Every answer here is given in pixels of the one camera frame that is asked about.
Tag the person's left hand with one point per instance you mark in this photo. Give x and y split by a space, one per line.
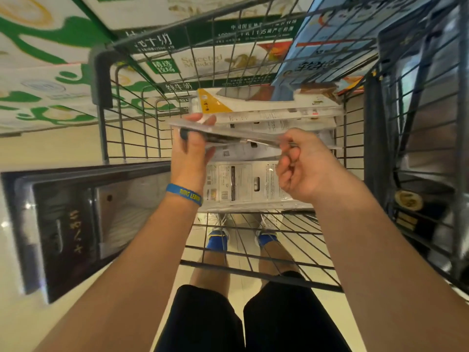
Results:
187 161

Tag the black shorts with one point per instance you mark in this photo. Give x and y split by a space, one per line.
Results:
201 318

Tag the person's right hand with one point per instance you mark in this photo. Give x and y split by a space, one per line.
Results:
315 168

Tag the pile of white knife packets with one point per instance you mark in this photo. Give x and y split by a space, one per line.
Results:
238 183

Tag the stack of dark green cartons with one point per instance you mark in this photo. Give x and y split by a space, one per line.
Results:
220 60

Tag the blue sock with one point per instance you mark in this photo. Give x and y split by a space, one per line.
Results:
217 241
266 239

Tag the stack of light blue cartons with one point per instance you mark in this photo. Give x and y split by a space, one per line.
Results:
329 54

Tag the blue wristband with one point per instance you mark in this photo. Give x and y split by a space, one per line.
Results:
183 193

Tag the black cleaver packets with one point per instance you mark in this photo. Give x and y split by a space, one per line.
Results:
408 199
66 234

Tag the blue left sock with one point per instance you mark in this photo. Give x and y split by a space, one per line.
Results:
217 241

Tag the person's left leg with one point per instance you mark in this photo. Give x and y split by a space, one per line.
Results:
209 267

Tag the person's right forearm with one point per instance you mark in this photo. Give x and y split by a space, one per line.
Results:
384 271

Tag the person's right leg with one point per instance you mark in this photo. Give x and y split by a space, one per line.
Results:
273 256

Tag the blue right sock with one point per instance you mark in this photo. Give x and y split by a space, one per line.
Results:
266 239

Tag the white left shoe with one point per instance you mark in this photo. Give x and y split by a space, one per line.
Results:
218 221

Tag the white shoe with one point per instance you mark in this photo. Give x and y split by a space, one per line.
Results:
218 221
269 223

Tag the person's leg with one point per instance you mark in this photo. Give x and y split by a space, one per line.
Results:
209 267
273 256

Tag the white right shoe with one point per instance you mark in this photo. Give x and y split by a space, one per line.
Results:
269 223

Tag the person's left forearm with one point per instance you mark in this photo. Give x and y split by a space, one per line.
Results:
139 282

